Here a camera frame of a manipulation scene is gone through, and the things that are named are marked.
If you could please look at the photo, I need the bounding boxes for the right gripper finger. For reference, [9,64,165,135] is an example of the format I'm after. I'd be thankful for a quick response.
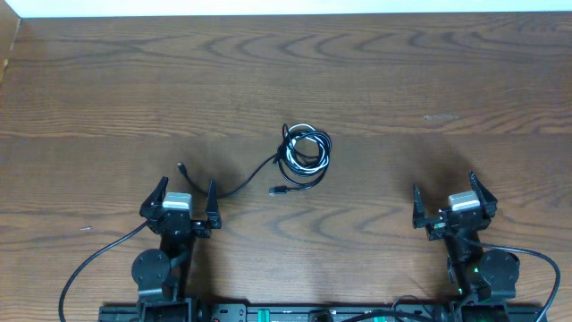
[412,186,425,229]
[468,171,498,218]

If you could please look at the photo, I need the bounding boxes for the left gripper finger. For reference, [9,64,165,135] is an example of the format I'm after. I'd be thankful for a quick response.
[206,180,222,229]
[139,176,169,219]

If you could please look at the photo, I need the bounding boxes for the black USB cable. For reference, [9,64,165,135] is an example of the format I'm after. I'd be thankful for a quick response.
[176,123,333,199]

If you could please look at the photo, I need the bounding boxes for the white USB cable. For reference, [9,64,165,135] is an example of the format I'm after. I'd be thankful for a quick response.
[284,123,331,175]

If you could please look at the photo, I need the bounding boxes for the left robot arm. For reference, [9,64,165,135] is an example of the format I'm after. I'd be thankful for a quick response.
[131,176,222,322]

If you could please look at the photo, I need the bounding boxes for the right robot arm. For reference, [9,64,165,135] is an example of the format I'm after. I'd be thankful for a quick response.
[412,172,520,321]

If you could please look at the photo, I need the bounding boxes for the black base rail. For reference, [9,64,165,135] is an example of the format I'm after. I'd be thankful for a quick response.
[97,303,539,322]

